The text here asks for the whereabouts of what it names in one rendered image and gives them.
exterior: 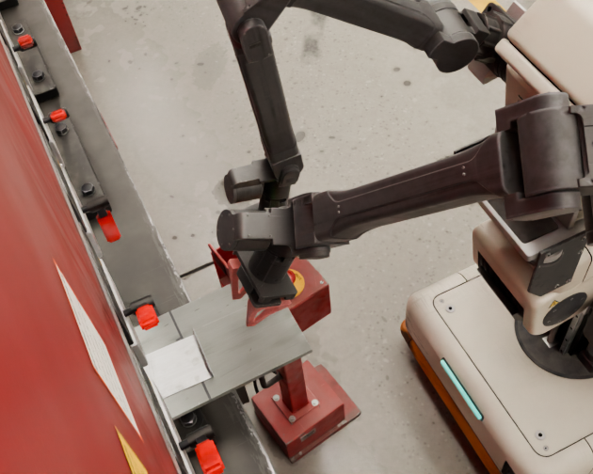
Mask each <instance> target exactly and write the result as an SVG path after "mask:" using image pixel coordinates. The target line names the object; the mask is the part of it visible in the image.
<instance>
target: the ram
mask: <svg viewBox="0 0 593 474"><path fill-rule="evenodd" d="M53 258H54V260H55V262H56V264H57V266H58V267H59V269H60V271H61V272H62V274H63V276H64V277H65V278H66V280H67V281H68V283H69V284H70V286H71V288H72V290H73V292H74V293H75V295H76V297H77V298H78V300H79V302H80V303H81V305H82V307H83V308H84V310H85V312H86V313H87V315H88V316H89V318H90V319H91V321H92V323H93V324H94V326H95V328H96V329H97V331H98V333H99V334H100V336H101V338H102V339H103V341H104V343H105V346H106V348H107V351H108V353H109V355H110V358H111V360H112V363H113V365H114V368H115V370H116V373H117V376H118V377H119V380H120V384H121V386H122V389H123V392H124V394H125V397H126V399H127V402H128V403H129V406H130V409H131V411H132V414H133V416H134V419H135V421H136V425H137V428H138V430H139V432H140V435H141V437H142V440H143V441H142V440H141V438H140V437H139V435H138V434H137V432H136V430H135V429H134V427H133V426H132V424H131V423H130V421H129V420H128V418H127V417H126V416H125V415H124V413H123V412H122V410H121V409H120V407H119V405H118V404H117V402H116V401H115V399H114V398H113V396H112V395H111V393H110V392H109V390H108V389H107V387H106V386H105V384H104V382H103V381H102V379H101V378H100V377H99V375H98V374H97V372H96V371H95V370H94V369H93V366H92V363H91V361H90V358H89V355H88V351H87V348H86V346H85V343H84V341H83V338H82V336H81V333H80V330H79V328H78V325H77V322H76V320H75V318H74V315H73V312H72V308H71V305H70V303H69V300H68V297H67V295H66V293H65V290H64V287H63V285H62V282H61V279H60V277H59V274H58V271H57V269H56V265H55V263H54V260H53ZM115 426H116V427H115ZM116 428H117V429H118V431H119V432H120V434H121V435H122V436H123V438H124V439H125V441H126V442H127V443H128V445H129V446H130V448H131V449H132V450H133V452H134V453H135V455H136V456H137V458H138V459H139V461H140V462H141V463H142V465H144V466H145V468H146V469H147V472H148V474H178V472H177V470H176V467H175V465H174V463H173V461H172V458H171V456H170V453H169V451H168V447H167V445H166V442H165V440H164V437H163V436H162V433H161V431H160V429H159V426H158V424H157V421H156V419H155V416H154V414H153V411H152V409H151V406H150V404H149V401H148V399H147V396H146V394H145V391H144V389H143V386H142V385H141V383H140V380H139V378H138V375H137V373H136V369H135V366H134V364H133V362H132V359H131V357H130V355H129V353H128V350H127V348H126V345H125V343H124V341H123V338H122V336H121V333H120V330H119V328H118V325H117V323H116V320H115V318H114V316H113V313H112V311H111V308H110V306H109V304H108V302H107V299H106V297H105V295H104V291H103V288H102V286H101V283H100V281H99V278H98V277H97V274H96V272H95V270H94V267H93V265H92V262H91V260H90V257H89V255H88V252H87V250H86V247H85V245H84V242H83V240H82V237H81V235H80V232H79V230H78V228H77V226H76V224H75V221H74V219H73V216H72V212H71V210H70V207H69V205H68V203H67V200H66V199H65V196H64V194H63V191H62V189H61V186H60V184H59V182H58V179H57V177H56V173H55V171H54V169H53V166H52V164H51V162H50V159H49V157H48V154H47V152H46V149H45V147H44V145H43V143H42V140H41V138H40V134H39V132H38V129H37V127H36V124H35V122H34V120H33V118H32V116H31V113H30V111H29V108H28V106H27V103H26V101H25V98H24V95H23V93H22V91H21V88H20V86H19V83H18V81H17V78H16V76H15V73H14V71H13V69H12V67H11V65H10V62H9V60H8V56H7V53H6V51H5V49H4V46H3V44H2V41H1V40H0V474H133V473H132V470H131V468H130V466H129V463H128V460H127V458H126V455H125V452H124V450H123V447H122V444H121V442H120V438H119V435H118V433H117V430H116ZM143 442H144V443H143Z"/></svg>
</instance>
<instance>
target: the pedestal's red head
mask: <svg viewBox="0 0 593 474"><path fill-rule="evenodd" d="M208 246H209V248H210V249H211V251H212V252H210V253H211V255H212V258H213V262H214V265H215V268H216V273H217V276H218V279H219V283H220V286H221V288H222V287H225V286H227V285H229V284H231V280H230V274H229V267H228V261H229V259H238V258H237V256H236V255H233V254H232V253H233V251H224V250H222V249H221V248H220V247H218V248H216V249H214V248H213V246H212V245H211V244H208ZM217 252H218V253H219V254H220V255H219V254H218V253H217ZM221 257H222V258H223V259H224V260H223V259H222V258H221ZM226 262H227V263H226ZM289 269H292V270H296V271H298V272H299V273H301V275H302V276H303V278H304V283H305V284H304V289H303V291H302V292H301V293H300V294H299V295H298V296H296V297H295V298H294V299H291V300H290V301H291V305H290V306H289V307H288V308H289V310H290V312H291V313H292V315H293V317H294V318H295V320H296V323H297V324H298V326H299V328H300V330H301V331H302V332H303V331H305V330H306V329H308V328H309V327H311V326H312V325H314V324H316V323H317V322H319V321H320V320H322V319H323V318H324V317H326V316H327V315H329V314H330V313H331V305H330V294H329V283H328V282H327V281H326V280H325V279H324V278H323V276H322V275H321V274H320V273H319V272H318V271H317V270H316V269H315V268H314V267H313V265H312V264H311V263H310V262H309V261H308V260H300V259H299V257H295V259H294V261H293V262H292V264H291V266H290V268H289Z"/></svg>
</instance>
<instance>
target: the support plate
mask: <svg viewBox="0 0 593 474"><path fill-rule="evenodd" d="M248 299H249V297H248V295H247V294H245V295H244V296H243V297H242V298H241V299H236V300H232V285H231V284H229V285H227V286H225V287H222V288H220V289H218V290H216V291H214V292H210V293H208V294H206V295H204V296H203V297H200V298H198V299H196V300H194V301H192V302H189V303H187V304H185V305H183V306H181V307H179V308H176V309H174V310H172V311H171V313H172V315H173V317H174V319H175V322H176V324H177V325H178V327H179V329H180V331H181V333H182V336H183V338H184V339H185V338H187V337H190V336H192V335H194V334H195V333H194V331H193V328H194V329H195V332H196V334H197V337H198V339H199V341H200V345H201V348H202V350H203V352H204V354H205V356H206V358H207V361H208V363H209V366H210V368H211V370H212V373H213V375H214V377H212V378H210V379H208V380H205V381H203V382H204V384H205V385H206V387H207V390H208V392H209V394H210V396H211V398H212V399H210V400H209V398H208V396H207V394H206V392H205V390H204V388H203V385H202V383H199V384H196V385H195V386H193V387H189V388H187V389H185V390H182V391H180V392H178V393H175V394H173V395H171V396H169V397H166V398H165V399H163V400H164V402H165V404H166V406H167V408H168V411H169V413H170V415H171V417H172V420H175V419H177V418H179V417H181V416H183V415H185V414H187V413H189V412H191V411H193V410H195V409H198V408H200V407H202V406H204V405H206V404H208V403H210V402H212V401H214V400H216V399H218V398H220V397H222V396H224V395H226V394H228V393H230V392H232V391H234V390H236V389H238V388H240V387H243V386H245V385H247V384H249V383H251V382H253V381H255V380H257V379H259V378H261V377H263V376H265V375H267V374H269V373H271V372H273V371H275V370H277V369H279V368H281V367H283V366H285V365H287V364H290V363H292V362H294V361H296V360H298V359H300V358H302V357H303V356H306V355H308V354H310V353H312V352H313V349H312V347H311V346H310V344H309V343H308V342H307V340H306V338H305V336H304V335H303V333H302V331H301V330H300V328H299V326H298V324H297V322H296V320H295V318H294V317H293V315H292V313H291V312H290V310H289V308H284V309H282V310H280V311H278V312H275V313H273V314H271V315H269V316H267V317H266V318H264V319H263V320H262V321H260V322H259V323H257V324H256V325H254V326H246V324H247V309H248ZM157 318H158V320H159V322H160V323H159V324H158V326H156V327H153V328H151V329H149V330H147V331H146V330H142V328H141V326H140V325H139V326H137V327H134V329H135V331H136V335H137V337H138V340H139V342H140V344H141V347H142V349H143V352H144V354H145V355H147V354H149V353H152V352H154V351H156V350H159V349H161V348H164V347H166V346H168V345H171V344H172V343H174V342H177V341H176V339H178V338H179V337H180V335H179V333H178V331H177V329H176V327H175V325H174V322H173V321H172V319H171V317H170V315H169V313H168V312H167V313H165V314H163V315H161V316H159V317H157Z"/></svg>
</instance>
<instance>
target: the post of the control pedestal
mask: <svg viewBox="0 0 593 474"><path fill-rule="evenodd" d="M276 371H277V374H278V372H279V373H280V374H281V376H282V377H283V380H282V379H280V380H279V383H280V391H281V395H282V399H283V400H284V401H285V403H286V404H287V405H288V406H289V408H290V409H291V411H292V412H295V411H297V410H298V409H299V408H300V407H302V406H303V405H304V404H306V403H307V402H308V395H307V389H306V384H305V378H304V372H303V367H302V361H301V358H300V359H298V360H296V361H294V362H292V363H290V364H287V365H285V366H283V367H281V368H279V369H277V370H276Z"/></svg>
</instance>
